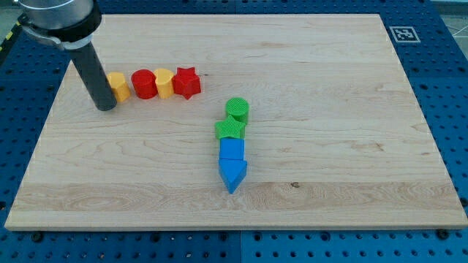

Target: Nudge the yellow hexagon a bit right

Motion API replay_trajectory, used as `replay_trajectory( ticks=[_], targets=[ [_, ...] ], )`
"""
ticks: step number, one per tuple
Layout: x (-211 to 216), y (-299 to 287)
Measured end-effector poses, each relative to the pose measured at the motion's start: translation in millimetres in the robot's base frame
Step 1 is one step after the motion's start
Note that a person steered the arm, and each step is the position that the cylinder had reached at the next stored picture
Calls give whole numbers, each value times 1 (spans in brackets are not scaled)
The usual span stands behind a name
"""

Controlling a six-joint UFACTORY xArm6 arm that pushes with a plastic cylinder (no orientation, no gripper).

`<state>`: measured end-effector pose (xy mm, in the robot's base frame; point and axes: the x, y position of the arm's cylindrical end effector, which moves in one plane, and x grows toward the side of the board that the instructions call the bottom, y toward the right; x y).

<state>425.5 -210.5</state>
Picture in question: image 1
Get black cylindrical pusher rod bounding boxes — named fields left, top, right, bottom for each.
left=69, top=42, right=117, bottom=111

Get yellow hexagon block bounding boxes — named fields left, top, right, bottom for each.
left=107, top=72, right=131, bottom=102

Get green star block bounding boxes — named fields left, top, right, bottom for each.
left=215, top=115, right=246, bottom=140

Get blue cube block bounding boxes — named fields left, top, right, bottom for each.
left=219, top=138, right=245, bottom=160

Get light wooden board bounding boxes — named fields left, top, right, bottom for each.
left=5, top=14, right=467, bottom=231

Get green cylinder block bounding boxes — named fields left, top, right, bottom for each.
left=224, top=97, right=249, bottom=124

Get yellow cylinder block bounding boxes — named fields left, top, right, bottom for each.
left=154, top=68, right=174, bottom=99

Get red star block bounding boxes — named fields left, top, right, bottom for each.
left=172, top=67, right=202, bottom=99

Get white fiducial marker tag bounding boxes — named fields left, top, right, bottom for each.
left=389, top=26, right=420, bottom=43

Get red cylinder block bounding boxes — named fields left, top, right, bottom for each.
left=131, top=69, right=158, bottom=99

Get blue triangle block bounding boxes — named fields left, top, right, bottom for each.
left=219, top=159, right=248, bottom=194

